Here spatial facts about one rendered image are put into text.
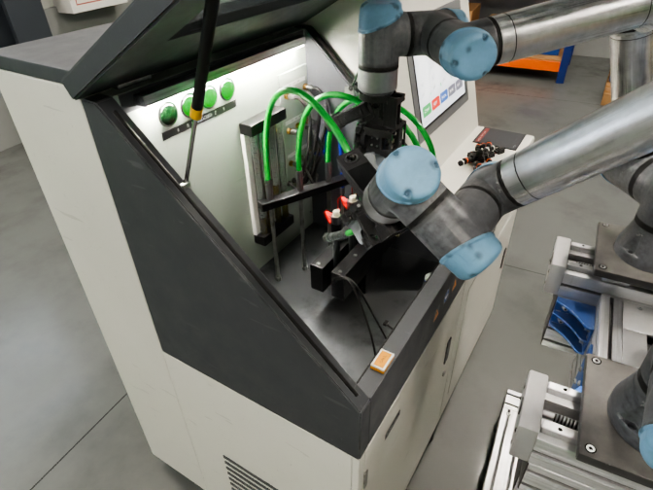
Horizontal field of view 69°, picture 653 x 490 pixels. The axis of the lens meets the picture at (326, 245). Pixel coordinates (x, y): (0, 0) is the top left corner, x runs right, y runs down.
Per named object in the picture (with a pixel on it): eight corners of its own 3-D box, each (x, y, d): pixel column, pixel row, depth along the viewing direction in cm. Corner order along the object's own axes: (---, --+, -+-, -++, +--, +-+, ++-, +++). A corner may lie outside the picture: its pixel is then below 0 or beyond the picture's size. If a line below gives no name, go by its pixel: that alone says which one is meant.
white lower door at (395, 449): (360, 583, 140) (367, 454, 100) (354, 579, 141) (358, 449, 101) (440, 417, 184) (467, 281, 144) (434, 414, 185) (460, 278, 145)
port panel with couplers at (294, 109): (294, 184, 141) (288, 77, 123) (286, 181, 143) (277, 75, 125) (319, 166, 150) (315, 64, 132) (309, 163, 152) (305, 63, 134)
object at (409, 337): (368, 445, 101) (370, 399, 92) (350, 436, 103) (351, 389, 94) (464, 282, 144) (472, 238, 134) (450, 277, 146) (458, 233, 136)
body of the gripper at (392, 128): (389, 161, 94) (393, 100, 87) (350, 152, 97) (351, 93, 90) (405, 147, 99) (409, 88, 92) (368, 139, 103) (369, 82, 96)
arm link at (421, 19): (475, 63, 84) (415, 68, 83) (451, 48, 93) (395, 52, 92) (483, 15, 80) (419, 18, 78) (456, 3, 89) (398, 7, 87)
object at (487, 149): (486, 178, 157) (489, 162, 153) (455, 170, 161) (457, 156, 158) (504, 152, 172) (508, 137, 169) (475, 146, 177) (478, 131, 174)
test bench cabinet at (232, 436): (354, 605, 144) (359, 462, 98) (211, 504, 170) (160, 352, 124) (438, 427, 193) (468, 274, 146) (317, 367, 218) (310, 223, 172)
